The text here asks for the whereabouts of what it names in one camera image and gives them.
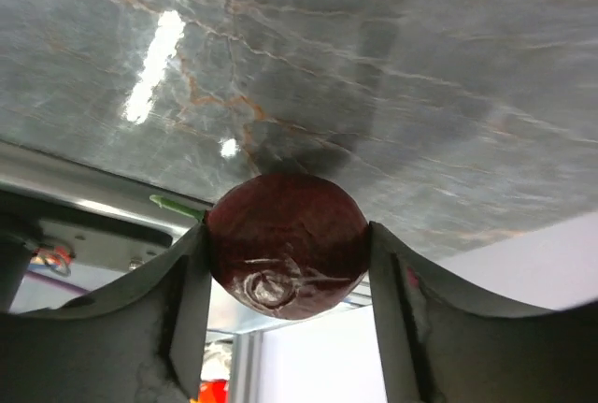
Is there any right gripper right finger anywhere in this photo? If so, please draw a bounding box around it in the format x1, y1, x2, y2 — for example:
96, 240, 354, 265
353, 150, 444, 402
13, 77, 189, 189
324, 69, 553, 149
369, 223, 597, 402

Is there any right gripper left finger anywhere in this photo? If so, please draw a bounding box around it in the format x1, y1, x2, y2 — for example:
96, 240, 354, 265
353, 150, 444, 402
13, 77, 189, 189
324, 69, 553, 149
1, 224, 211, 402

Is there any dark red fake plum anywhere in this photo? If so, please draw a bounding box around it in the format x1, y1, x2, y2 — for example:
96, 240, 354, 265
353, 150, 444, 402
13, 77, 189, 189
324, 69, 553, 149
204, 173, 370, 321

